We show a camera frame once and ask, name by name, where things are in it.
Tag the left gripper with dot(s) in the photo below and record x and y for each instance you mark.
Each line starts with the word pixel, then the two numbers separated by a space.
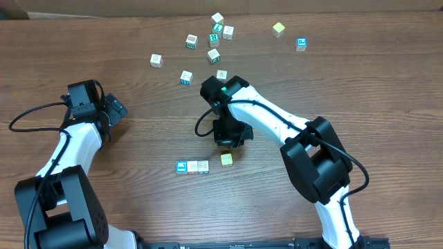
pixel 113 108

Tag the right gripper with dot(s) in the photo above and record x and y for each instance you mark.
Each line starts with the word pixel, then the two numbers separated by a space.
pixel 225 140

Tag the yellow block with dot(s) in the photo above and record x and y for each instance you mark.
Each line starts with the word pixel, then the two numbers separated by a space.
pixel 278 30
pixel 226 160

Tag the blue-sided wooden block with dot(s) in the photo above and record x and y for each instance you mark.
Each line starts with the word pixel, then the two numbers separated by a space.
pixel 203 167

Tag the red picture wooden block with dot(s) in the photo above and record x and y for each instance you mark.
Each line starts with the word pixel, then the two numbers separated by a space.
pixel 192 167

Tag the red-edged wooden block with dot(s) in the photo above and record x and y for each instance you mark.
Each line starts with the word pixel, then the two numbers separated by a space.
pixel 182 167

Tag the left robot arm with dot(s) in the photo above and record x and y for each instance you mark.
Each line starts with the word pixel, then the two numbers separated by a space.
pixel 58 206

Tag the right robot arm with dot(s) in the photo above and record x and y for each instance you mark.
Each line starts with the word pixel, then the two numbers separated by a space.
pixel 315 160

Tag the plain A wooden block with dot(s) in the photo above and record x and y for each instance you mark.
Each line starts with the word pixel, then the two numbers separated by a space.
pixel 222 75

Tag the red S wooden block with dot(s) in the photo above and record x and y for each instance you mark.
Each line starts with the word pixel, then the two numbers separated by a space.
pixel 156 61

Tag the blue-edged wooden block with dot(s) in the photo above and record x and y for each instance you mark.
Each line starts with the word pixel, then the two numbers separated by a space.
pixel 186 78

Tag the green-edged wooden block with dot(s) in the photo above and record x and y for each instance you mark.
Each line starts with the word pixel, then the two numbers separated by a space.
pixel 214 56

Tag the green R wooden block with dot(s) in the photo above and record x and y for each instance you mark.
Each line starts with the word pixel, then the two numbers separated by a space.
pixel 213 40

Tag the green B wooden block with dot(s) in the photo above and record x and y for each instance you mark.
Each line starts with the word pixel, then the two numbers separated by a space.
pixel 191 41

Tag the white X wooden block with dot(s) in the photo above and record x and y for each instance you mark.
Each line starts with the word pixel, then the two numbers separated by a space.
pixel 228 32

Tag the green L wooden block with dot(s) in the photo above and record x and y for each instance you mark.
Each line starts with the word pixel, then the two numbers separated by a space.
pixel 218 28

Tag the top white wooden block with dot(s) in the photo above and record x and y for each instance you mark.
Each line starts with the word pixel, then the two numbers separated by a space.
pixel 217 18

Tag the blue P wooden block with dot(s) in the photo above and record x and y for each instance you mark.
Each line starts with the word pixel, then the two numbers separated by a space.
pixel 301 44

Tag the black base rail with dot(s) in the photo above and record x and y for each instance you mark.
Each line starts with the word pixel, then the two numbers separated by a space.
pixel 311 243

